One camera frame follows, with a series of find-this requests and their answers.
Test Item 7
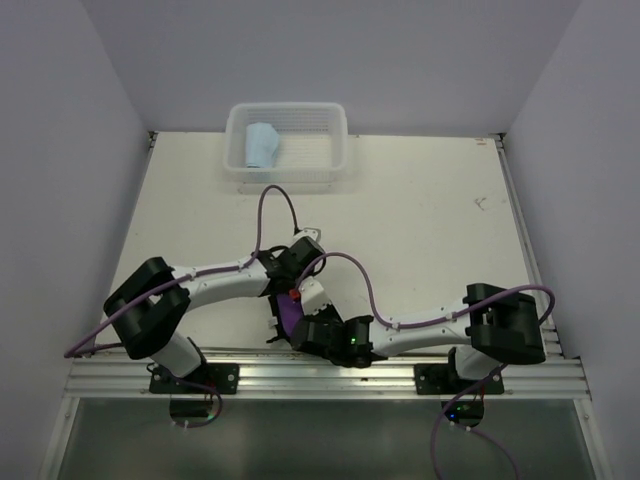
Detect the purple and grey towel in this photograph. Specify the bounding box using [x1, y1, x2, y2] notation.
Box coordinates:
[266, 291, 304, 344]

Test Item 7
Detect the light blue towel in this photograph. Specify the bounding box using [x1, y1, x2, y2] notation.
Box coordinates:
[245, 122, 280, 168]

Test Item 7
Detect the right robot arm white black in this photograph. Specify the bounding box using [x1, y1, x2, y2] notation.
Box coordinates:
[288, 280, 546, 393]

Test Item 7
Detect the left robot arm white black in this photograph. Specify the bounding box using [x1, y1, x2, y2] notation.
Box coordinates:
[103, 235, 324, 393]

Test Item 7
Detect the white plastic basket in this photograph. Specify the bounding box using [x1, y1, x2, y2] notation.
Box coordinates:
[222, 102, 348, 184]

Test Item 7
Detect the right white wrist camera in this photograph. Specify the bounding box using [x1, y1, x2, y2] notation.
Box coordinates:
[289, 277, 332, 315]

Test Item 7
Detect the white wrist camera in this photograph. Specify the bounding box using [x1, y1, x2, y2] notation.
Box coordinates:
[289, 277, 332, 315]
[293, 227, 321, 242]

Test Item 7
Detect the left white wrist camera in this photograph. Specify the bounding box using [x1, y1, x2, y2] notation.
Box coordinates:
[293, 227, 321, 242]

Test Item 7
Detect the aluminium mounting rail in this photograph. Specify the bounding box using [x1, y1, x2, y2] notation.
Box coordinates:
[64, 348, 590, 400]

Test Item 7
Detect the right black base bracket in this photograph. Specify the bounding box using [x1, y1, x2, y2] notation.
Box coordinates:
[413, 355, 505, 395]

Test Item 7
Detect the black base bracket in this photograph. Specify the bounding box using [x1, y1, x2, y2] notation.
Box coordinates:
[413, 355, 505, 395]
[146, 363, 240, 395]

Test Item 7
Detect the left black base bracket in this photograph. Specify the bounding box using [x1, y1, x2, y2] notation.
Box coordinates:
[146, 363, 240, 395]

